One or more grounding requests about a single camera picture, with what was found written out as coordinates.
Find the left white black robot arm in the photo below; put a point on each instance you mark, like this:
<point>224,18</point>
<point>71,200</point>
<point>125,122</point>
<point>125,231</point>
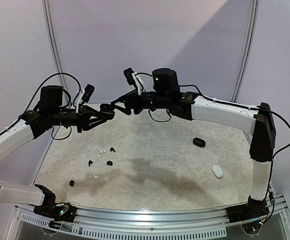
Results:
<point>48,112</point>

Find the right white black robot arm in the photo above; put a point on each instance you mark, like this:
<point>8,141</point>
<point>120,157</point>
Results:
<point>194,106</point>

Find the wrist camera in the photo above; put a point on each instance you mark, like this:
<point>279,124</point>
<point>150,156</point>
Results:
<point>134,80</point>
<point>83,97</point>

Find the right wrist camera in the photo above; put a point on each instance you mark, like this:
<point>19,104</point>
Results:
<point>134,80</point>

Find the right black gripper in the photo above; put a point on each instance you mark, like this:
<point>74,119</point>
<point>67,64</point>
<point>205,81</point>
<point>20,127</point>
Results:
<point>134,103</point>

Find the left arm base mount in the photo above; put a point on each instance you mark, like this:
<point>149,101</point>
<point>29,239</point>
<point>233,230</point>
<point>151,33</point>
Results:
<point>59,212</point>

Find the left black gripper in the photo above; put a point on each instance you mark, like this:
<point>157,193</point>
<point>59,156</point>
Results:
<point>84,119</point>

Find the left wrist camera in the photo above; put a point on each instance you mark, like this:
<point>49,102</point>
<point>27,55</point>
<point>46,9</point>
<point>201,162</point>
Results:
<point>83,97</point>

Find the aluminium front rail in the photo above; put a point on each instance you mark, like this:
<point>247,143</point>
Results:
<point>108,224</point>

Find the black earbud bottom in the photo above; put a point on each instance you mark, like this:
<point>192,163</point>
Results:
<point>71,183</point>

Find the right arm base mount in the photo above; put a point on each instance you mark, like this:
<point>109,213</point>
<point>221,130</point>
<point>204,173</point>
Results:
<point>253,209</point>

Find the white earbud charging case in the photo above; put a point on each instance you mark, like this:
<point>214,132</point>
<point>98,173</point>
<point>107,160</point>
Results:
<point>217,171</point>

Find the black earbud charging case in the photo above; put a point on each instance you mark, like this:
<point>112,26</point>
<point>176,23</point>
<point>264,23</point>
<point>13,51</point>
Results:
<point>107,108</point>

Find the right aluminium frame post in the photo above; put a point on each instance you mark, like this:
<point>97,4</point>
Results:
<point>247,49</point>

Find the aluminium frame post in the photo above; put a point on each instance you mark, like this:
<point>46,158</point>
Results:
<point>247,49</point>
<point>51,35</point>

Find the left aluminium frame post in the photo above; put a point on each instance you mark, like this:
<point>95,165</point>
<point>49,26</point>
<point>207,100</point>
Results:
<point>51,35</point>

